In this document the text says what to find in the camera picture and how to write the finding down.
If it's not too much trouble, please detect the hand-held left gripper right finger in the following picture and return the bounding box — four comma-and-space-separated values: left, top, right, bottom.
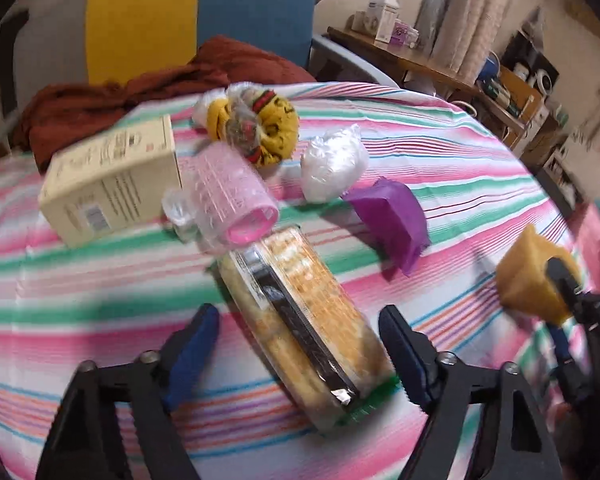
378, 305, 563, 480

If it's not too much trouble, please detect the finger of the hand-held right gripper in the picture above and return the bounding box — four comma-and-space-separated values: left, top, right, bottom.
549, 324, 574, 367
546, 257, 589, 312

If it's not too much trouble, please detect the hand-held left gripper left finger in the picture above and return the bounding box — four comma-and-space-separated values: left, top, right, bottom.
35, 302, 221, 480

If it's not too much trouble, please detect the cracker packet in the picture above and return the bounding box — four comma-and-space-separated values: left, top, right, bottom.
217, 225, 398, 433

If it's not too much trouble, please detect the pink measuring cup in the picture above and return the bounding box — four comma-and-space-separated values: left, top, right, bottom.
161, 141, 281, 256

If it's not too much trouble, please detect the cream cardboard box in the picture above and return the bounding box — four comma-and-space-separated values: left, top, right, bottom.
38, 114, 183, 248

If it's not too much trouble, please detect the white plastic bag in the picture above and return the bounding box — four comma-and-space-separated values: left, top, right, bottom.
300, 124, 371, 204

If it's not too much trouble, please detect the yellow sock ball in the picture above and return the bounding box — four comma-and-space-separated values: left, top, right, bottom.
192, 82, 301, 168

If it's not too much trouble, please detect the pink cloth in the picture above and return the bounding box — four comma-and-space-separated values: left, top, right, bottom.
575, 200, 600, 291

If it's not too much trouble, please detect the striped bedsheet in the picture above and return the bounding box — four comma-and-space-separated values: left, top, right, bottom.
0, 82, 600, 480

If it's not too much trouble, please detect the white shelf unit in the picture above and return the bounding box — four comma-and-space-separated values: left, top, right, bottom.
535, 135, 581, 201

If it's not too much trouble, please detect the wooden cabinet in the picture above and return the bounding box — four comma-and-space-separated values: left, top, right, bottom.
495, 65, 548, 141

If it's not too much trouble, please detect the round white mirror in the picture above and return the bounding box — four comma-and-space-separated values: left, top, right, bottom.
530, 67, 554, 93

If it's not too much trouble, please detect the blue jug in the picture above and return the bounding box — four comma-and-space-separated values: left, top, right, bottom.
477, 55, 501, 81

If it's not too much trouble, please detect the black shelf unit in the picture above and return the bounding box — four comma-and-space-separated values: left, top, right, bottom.
500, 30, 561, 91

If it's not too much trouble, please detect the maroon jacket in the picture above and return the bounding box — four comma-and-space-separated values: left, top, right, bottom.
10, 35, 316, 171

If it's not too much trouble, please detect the wooden desk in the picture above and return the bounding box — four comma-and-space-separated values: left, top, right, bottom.
327, 27, 483, 93

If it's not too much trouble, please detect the patterned beige curtain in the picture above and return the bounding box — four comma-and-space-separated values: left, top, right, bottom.
430, 0, 526, 76

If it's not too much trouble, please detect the small purple box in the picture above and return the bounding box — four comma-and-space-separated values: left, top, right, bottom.
392, 20, 421, 47

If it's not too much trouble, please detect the tall white box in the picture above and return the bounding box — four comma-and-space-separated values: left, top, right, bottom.
377, 0, 400, 43

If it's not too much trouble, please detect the grey yellow blue armchair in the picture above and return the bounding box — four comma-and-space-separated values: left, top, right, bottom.
10, 0, 401, 91

